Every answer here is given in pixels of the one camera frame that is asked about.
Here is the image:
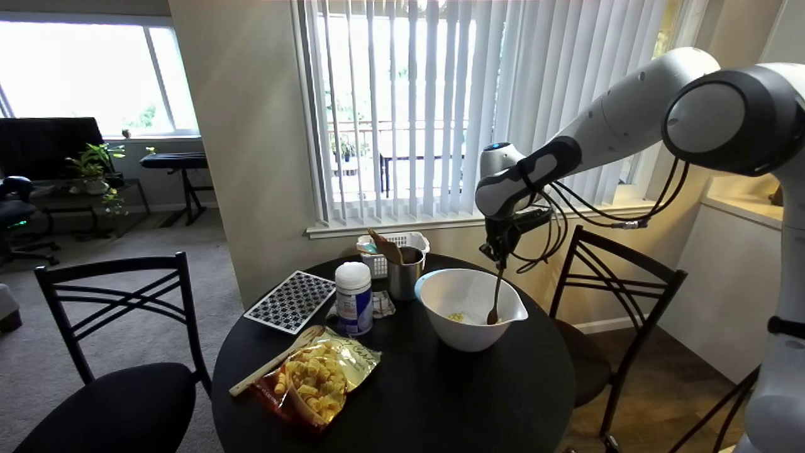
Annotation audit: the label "metal cup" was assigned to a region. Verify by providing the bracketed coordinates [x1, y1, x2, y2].
[385, 243, 427, 302]

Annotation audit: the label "black office chair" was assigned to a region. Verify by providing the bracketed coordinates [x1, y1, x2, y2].
[0, 172, 64, 267]

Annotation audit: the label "black monitor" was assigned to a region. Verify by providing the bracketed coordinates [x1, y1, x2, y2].
[0, 116, 109, 184]

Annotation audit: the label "white bottle blue label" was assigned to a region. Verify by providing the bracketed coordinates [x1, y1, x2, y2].
[333, 258, 374, 340]

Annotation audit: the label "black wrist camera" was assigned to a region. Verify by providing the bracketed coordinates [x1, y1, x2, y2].
[515, 204, 556, 237]

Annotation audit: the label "white vertical blinds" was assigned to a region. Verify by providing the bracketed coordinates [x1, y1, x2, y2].
[291, 0, 675, 229]

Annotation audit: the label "white bowl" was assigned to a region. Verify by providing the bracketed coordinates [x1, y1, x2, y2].
[412, 267, 530, 354]

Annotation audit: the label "brown wooden utensil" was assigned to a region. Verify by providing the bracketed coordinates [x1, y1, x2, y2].
[368, 229, 405, 267]

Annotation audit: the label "open snack bag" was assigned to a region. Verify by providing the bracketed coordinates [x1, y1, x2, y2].
[249, 323, 385, 433]

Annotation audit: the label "white counter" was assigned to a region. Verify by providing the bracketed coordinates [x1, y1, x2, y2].
[656, 172, 787, 385]

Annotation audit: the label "green potted plant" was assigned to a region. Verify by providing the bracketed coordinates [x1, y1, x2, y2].
[64, 141, 129, 210]

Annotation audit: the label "black white patterned trivet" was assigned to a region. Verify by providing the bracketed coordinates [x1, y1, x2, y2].
[241, 267, 341, 337]

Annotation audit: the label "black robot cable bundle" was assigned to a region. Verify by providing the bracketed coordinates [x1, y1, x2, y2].
[510, 156, 691, 277]

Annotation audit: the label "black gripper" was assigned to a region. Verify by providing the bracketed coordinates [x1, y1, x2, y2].
[479, 209, 528, 273]

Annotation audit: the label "black metal chair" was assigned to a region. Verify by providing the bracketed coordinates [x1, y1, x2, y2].
[14, 248, 215, 453]
[548, 220, 690, 453]

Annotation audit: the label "large bright window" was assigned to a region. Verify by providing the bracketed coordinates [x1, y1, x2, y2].
[0, 18, 201, 141]

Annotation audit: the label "brown metal spoon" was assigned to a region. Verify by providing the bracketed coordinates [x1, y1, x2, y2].
[486, 258, 508, 327]

